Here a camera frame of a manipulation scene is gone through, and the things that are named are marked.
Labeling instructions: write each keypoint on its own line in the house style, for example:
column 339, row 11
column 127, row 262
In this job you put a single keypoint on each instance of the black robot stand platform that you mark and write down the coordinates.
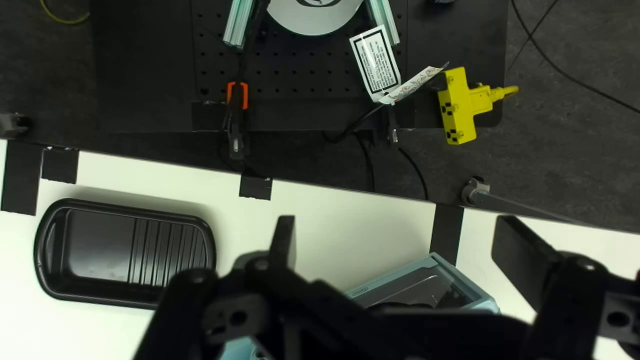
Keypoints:
column 140, row 66

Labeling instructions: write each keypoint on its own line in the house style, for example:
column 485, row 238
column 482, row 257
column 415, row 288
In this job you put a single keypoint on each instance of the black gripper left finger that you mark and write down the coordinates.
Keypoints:
column 283, row 240

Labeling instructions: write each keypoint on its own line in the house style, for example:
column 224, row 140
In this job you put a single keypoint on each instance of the black ribbed plastic tray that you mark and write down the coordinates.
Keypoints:
column 101, row 250

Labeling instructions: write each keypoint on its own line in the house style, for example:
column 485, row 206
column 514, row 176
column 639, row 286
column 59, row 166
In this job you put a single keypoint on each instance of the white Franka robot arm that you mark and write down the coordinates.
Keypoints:
column 312, row 17

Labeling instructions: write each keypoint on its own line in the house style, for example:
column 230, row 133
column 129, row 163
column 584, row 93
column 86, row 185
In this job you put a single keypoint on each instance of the dark grey stand foot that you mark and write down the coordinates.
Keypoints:
column 13, row 124

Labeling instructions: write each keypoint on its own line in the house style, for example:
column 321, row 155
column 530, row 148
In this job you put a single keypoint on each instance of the white paper strip tag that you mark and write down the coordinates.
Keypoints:
column 417, row 80

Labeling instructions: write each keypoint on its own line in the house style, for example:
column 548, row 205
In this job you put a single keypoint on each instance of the teal metal mount bracket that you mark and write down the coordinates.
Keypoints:
column 237, row 23
column 384, row 20

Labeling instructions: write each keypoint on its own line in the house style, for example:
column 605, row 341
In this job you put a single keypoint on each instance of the yellow plastic tool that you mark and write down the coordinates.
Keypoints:
column 461, row 106

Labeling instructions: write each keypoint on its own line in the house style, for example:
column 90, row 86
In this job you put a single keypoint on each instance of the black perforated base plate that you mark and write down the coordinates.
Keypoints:
column 301, row 72

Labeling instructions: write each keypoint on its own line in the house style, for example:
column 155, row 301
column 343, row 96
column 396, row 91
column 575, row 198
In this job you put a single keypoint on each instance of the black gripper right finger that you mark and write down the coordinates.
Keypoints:
column 526, row 261

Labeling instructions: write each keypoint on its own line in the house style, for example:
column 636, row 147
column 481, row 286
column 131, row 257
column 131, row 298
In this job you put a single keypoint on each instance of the white printed label tag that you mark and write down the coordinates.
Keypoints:
column 375, row 63

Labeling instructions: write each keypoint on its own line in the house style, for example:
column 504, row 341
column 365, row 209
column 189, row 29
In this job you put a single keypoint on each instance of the black tape strip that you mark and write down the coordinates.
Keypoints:
column 447, row 233
column 60, row 165
column 20, row 176
column 257, row 186

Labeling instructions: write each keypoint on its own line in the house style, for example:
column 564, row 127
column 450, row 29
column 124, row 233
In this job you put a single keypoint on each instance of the grey tripod leg rod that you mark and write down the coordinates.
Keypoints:
column 533, row 206

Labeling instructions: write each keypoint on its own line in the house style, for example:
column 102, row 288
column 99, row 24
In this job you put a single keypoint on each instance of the light blue breakfast station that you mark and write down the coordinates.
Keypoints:
column 407, row 282

